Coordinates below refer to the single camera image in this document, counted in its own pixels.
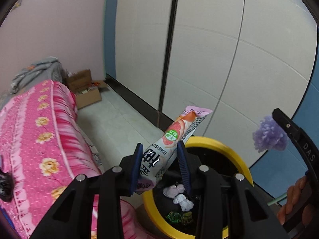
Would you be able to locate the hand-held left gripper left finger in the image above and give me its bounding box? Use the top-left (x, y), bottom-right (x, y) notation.
top-left (30, 143), bottom-right (145, 239)

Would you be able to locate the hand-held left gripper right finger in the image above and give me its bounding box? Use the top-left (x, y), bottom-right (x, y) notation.
top-left (177, 141), bottom-right (289, 239)

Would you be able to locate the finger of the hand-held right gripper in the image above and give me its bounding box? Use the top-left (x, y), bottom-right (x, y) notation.
top-left (272, 108), bottom-right (319, 172)

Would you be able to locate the purple yarn pom-pom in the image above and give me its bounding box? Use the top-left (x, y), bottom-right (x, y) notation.
top-left (252, 116), bottom-right (288, 153)

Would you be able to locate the white and orange drink pouch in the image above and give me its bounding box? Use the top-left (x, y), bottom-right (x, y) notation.
top-left (136, 105), bottom-right (213, 195)

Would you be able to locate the black bin liner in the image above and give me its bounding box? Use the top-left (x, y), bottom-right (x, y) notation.
top-left (150, 144), bottom-right (250, 233)

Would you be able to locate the white cloth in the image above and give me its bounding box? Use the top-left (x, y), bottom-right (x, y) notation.
top-left (163, 183), bottom-right (195, 211)

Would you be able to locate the yellow rimmed bin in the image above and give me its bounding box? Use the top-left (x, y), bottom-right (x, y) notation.
top-left (142, 136), bottom-right (255, 238)

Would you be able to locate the green snack packet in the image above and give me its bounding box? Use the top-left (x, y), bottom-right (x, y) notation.
top-left (166, 210), bottom-right (193, 226)

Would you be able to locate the large black plastic bag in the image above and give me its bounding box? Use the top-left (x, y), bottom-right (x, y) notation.
top-left (0, 170), bottom-right (13, 202)

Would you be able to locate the person's right hand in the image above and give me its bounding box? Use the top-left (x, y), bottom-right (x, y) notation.
top-left (277, 175), bottom-right (308, 226)

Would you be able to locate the pale green straw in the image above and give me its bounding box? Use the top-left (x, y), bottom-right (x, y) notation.
top-left (267, 193), bottom-right (287, 207)

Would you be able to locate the low open cardboard box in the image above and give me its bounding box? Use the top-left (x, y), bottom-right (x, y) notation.
top-left (75, 80), bottom-right (109, 110)

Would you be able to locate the pile of colourful packets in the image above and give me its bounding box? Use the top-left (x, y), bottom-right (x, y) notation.
top-left (83, 81), bottom-right (100, 94)

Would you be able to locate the pink floral blanket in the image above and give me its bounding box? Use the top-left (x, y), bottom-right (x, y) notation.
top-left (0, 80), bottom-right (140, 239)

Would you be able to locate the white and blue wardrobe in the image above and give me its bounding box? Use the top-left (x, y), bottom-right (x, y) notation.
top-left (102, 0), bottom-right (319, 205)

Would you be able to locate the grey floral blanket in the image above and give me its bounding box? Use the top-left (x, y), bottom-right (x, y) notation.
top-left (10, 57), bottom-right (63, 95)

